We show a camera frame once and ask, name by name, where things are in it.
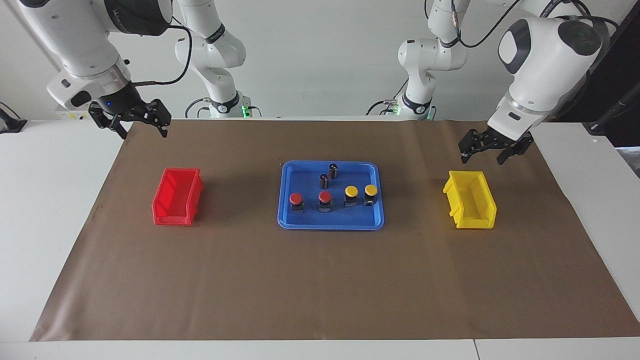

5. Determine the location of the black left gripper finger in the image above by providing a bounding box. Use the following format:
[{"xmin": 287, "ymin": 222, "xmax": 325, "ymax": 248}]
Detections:
[
  {"xmin": 459, "ymin": 129, "xmax": 485, "ymax": 165},
  {"xmin": 496, "ymin": 132, "xmax": 535, "ymax": 166}
]

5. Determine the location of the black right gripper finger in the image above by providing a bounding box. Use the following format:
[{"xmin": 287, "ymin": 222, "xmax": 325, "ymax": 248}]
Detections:
[
  {"xmin": 142, "ymin": 99, "xmax": 172, "ymax": 138},
  {"xmin": 89, "ymin": 102, "xmax": 128, "ymax": 140}
]

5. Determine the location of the blue plastic tray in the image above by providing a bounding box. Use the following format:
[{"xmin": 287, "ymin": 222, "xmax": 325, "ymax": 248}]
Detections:
[{"xmin": 277, "ymin": 160, "xmax": 386, "ymax": 231}]

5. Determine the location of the white box with yellow labels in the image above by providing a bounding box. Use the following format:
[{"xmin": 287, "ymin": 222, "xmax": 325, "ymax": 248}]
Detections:
[{"xmin": 54, "ymin": 107, "xmax": 93, "ymax": 121}]

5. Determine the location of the yellow plastic parts bin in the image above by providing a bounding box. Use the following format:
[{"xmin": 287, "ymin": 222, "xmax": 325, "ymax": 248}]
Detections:
[{"xmin": 443, "ymin": 170, "xmax": 498, "ymax": 230}]

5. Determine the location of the red plastic parts bin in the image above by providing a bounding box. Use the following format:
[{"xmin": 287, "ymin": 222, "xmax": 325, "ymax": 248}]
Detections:
[{"xmin": 152, "ymin": 167, "xmax": 205, "ymax": 227}]

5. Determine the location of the black background panel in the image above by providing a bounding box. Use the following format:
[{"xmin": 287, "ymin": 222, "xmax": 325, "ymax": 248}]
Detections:
[{"xmin": 562, "ymin": 0, "xmax": 640, "ymax": 148}]

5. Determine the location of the brown paper table mat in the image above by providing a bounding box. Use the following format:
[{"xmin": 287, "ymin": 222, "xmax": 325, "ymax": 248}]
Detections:
[{"xmin": 29, "ymin": 119, "xmax": 640, "ymax": 342}]

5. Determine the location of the black base cable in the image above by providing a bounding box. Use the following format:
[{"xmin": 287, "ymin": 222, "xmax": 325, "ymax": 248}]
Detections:
[
  {"xmin": 367, "ymin": 80, "xmax": 408, "ymax": 117},
  {"xmin": 185, "ymin": 97, "xmax": 211, "ymax": 119}
]

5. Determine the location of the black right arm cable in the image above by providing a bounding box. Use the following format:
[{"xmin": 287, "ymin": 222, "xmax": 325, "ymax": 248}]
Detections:
[{"xmin": 132, "ymin": 20, "xmax": 194, "ymax": 88}]

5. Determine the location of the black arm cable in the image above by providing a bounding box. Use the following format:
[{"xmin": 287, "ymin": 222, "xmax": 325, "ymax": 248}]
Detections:
[
  {"xmin": 450, "ymin": 0, "xmax": 528, "ymax": 49},
  {"xmin": 132, "ymin": 20, "xmax": 194, "ymax": 88}
]

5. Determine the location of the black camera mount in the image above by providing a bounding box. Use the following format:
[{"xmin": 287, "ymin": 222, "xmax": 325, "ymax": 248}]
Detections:
[{"xmin": 0, "ymin": 102, "xmax": 27, "ymax": 135}]

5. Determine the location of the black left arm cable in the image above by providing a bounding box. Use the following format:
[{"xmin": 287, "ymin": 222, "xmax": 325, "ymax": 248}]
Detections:
[{"xmin": 450, "ymin": 0, "xmax": 528, "ymax": 49}]

